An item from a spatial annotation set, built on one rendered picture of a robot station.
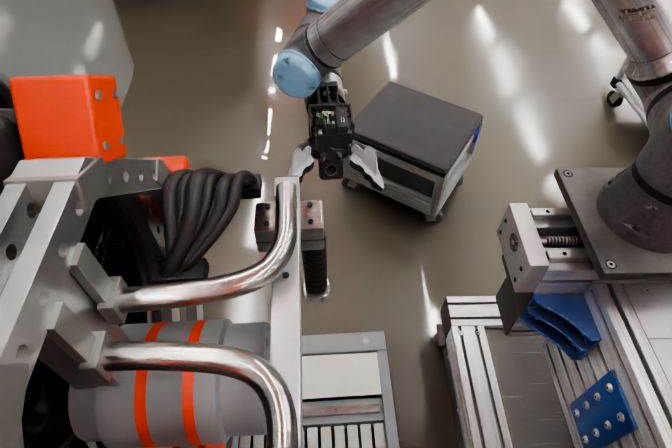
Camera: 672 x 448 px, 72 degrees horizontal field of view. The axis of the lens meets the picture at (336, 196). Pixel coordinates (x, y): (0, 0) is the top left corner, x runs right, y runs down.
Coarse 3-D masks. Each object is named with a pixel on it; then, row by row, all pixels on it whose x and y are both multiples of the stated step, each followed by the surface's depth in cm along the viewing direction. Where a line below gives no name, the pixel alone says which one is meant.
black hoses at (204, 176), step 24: (168, 192) 51; (192, 192) 50; (216, 192) 51; (240, 192) 52; (168, 216) 51; (192, 216) 50; (216, 216) 51; (168, 240) 51; (192, 240) 51; (216, 240) 52; (168, 264) 50; (192, 264) 51
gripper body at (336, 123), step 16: (320, 96) 81; (336, 96) 80; (320, 112) 78; (336, 112) 76; (352, 112) 76; (320, 128) 75; (336, 128) 75; (352, 128) 75; (320, 144) 77; (336, 144) 78; (320, 160) 79
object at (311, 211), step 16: (256, 208) 61; (272, 208) 61; (304, 208) 61; (320, 208) 61; (256, 224) 59; (272, 224) 59; (304, 224) 59; (320, 224) 59; (256, 240) 60; (272, 240) 60; (304, 240) 61; (320, 240) 61
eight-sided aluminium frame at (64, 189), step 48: (48, 192) 41; (96, 192) 44; (144, 192) 64; (0, 240) 37; (48, 240) 37; (0, 288) 37; (48, 288) 36; (0, 336) 32; (0, 384) 30; (0, 432) 30
